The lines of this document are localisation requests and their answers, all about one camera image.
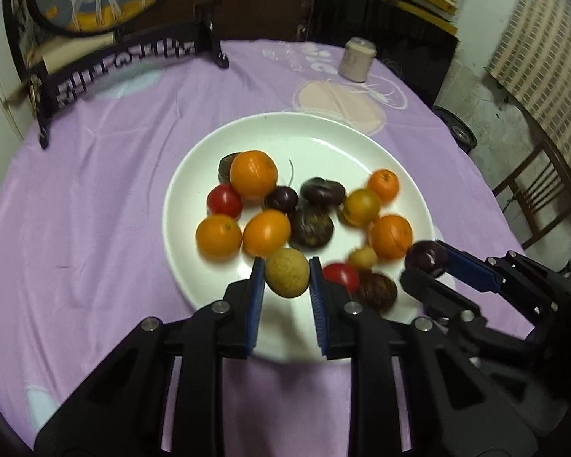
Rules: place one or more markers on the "red cherry tomato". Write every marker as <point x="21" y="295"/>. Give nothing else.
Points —
<point x="224" y="200"/>
<point x="341" y="276"/>

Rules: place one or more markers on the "round deer painting screen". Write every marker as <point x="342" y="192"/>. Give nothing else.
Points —
<point x="100" y="0"/>

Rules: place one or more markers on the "black round stand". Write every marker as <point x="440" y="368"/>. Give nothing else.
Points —
<point x="459" y="131"/>

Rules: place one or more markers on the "white oval plate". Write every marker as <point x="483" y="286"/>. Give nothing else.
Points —
<point x="304" y="143"/>

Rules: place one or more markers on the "large yellow longan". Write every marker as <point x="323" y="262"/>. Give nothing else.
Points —
<point x="288" y="271"/>

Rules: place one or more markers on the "large brown water chestnut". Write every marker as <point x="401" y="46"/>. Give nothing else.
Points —
<point x="311" y="228"/>
<point x="375" y="290"/>

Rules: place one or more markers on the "small orange tangerine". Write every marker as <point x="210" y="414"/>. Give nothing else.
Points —
<point x="383" y="184"/>

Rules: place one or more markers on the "woven wall mat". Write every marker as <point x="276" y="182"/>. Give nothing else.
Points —
<point x="542" y="57"/>

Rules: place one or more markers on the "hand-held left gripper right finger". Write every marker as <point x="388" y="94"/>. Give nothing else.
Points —
<point x="318" y="304"/>

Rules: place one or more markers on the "black panel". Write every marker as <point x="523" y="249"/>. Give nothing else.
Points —
<point x="399" y="33"/>

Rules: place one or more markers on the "medium brown water chestnut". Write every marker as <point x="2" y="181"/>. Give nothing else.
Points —
<point x="322" y="190"/>

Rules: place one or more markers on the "greenish tangerine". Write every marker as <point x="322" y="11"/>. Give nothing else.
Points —
<point x="360" y="206"/>

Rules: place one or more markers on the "dark plum with stem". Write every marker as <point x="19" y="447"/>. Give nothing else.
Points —
<point x="281" y="200"/>

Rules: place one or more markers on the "brown wooden cabinet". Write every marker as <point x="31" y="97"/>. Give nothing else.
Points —
<point x="257" y="9"/>

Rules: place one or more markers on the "small brown water chestnut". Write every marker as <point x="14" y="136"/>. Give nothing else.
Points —
<point x="225" y="167"/>

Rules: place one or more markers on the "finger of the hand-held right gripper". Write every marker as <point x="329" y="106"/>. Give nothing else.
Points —
<point x="466" y="266"/>
<point x="437" y="293"/>

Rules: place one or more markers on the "purple printed blanket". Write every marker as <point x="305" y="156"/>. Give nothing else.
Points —
<point x="100" y="223"/>

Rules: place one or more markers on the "brown wooden chair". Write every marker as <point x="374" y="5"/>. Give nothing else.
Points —
<point x="542" y="190"/>

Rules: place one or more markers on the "beige drink can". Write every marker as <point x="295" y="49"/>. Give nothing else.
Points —
<point x="357" y="59"/>

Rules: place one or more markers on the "small yellow longan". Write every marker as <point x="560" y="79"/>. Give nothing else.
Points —
<point x="361" y="257"/>

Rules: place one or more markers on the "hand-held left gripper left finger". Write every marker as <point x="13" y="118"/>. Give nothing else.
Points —
<point x="256" y="304"/>

